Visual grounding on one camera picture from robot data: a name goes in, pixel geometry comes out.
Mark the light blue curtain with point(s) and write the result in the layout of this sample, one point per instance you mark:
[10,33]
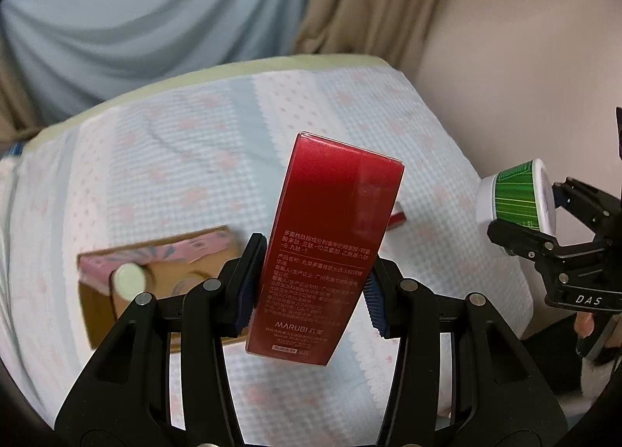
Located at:
[146,4]

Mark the pink and blue printed blanket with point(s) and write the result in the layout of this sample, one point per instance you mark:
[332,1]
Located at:
[146,174]

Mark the pale round-capped bottle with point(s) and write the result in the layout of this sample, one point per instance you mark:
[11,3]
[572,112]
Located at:
[127,280]

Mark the person's right hand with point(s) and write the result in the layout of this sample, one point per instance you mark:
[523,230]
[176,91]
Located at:
[583,324]

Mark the pale green mattress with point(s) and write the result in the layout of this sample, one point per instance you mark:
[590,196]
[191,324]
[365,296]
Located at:
[204,73]

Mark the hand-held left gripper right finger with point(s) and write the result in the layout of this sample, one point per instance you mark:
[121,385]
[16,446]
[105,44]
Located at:
[374,302]

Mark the white jar with green label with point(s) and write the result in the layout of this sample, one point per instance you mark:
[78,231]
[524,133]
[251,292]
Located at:
[515,194]

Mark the brown cardboard box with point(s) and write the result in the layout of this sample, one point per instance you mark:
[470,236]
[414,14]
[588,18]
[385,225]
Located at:
[97,315]

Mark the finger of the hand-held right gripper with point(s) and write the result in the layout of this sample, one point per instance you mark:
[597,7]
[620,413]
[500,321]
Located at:
[590,204]
[527,240]

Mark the small red box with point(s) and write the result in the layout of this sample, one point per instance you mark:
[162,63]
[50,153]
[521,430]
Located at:
[396,220]

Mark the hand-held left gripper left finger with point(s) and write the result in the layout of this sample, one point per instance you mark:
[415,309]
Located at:
[244,292]

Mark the pink patterned packet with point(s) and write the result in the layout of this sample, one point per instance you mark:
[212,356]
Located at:
[189,247]

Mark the tall red cosmetics box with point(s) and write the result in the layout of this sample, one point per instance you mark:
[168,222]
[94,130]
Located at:
[320,242]

